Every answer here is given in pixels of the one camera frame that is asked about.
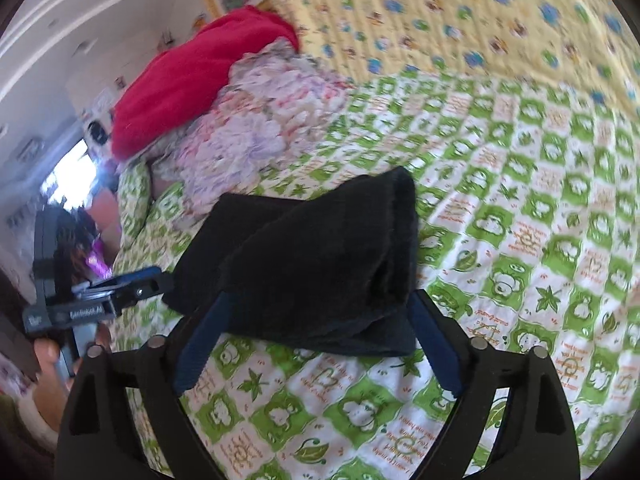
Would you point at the yellow printed quilt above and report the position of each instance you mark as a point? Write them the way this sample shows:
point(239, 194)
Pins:
point(450, 20)

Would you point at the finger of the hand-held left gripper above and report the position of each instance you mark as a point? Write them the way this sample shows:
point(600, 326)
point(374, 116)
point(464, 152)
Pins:
point(140, 276)
point(150, 292)

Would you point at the person's left hand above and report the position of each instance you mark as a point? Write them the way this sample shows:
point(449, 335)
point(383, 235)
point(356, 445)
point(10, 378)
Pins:
point(50, 365)

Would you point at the purple garment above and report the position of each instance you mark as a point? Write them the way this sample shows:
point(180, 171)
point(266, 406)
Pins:
point(97, 260)

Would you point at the dark navy pants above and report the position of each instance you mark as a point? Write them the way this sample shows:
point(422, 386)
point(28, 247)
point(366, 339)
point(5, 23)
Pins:
point(320, 260)

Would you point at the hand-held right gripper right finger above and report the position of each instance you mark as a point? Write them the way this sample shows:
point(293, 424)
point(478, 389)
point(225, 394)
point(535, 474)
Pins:
point(435, 345)

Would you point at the green checked printed blanket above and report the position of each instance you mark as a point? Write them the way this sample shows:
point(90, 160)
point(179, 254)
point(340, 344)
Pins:
point(475, 270)

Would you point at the red cloth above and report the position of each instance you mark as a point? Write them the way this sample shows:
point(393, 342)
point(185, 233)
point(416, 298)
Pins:
point(190, 80)

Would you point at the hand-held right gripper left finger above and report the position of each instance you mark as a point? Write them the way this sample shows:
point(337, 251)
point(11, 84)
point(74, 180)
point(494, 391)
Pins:
point(200, 355)

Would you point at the pastel floral cloth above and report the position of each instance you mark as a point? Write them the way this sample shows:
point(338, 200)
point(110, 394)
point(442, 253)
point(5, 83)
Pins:
point(250, 125)

